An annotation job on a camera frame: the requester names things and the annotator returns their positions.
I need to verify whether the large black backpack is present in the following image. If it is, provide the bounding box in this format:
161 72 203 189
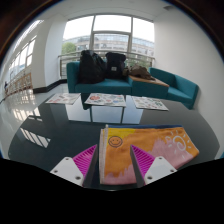
78 49 107 85

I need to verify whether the wooden balustrade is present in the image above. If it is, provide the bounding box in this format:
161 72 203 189
7 72 34 97

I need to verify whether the colourful sticker sheet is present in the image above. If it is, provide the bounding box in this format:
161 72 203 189
44 92 82 106
84 92 127 108
131 96 170 112

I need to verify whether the teal sofa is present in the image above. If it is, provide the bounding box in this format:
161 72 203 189
148 67 200 110
65 60 134 96

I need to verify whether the metal window railing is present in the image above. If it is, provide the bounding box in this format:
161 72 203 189
58 49 156 80

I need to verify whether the teal wood-topped corner table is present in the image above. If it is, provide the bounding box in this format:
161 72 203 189
128 74 170 100

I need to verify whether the person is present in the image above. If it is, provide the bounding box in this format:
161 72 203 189
3 80 10 97

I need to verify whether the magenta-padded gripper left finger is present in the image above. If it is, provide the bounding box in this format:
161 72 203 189
49 143 100 189

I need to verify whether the small black backpack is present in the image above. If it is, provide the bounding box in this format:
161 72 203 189
105 51 128 80

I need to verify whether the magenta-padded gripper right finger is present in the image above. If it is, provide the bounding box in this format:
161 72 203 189
129 144 178 189

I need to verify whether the brown jacket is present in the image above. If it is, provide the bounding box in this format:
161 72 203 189
123 63 156 82

